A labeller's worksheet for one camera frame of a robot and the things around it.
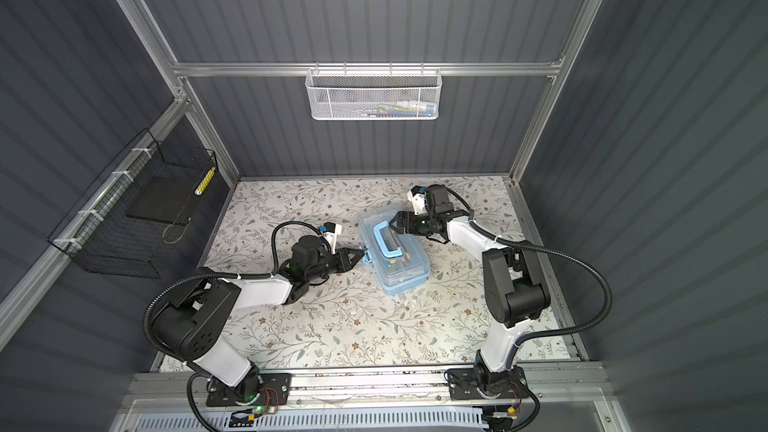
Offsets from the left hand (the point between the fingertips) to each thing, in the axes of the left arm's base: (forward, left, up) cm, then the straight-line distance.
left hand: (364, 253), depth 88 cm
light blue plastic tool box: (-3, -9, +2) cm, 10 cm away
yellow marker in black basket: (+13, +43, +18) cm, 49 cm away
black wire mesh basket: (+2, +54, +19) cm, 57 cm away
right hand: (+8, -12, +1) cm, 15 cm away
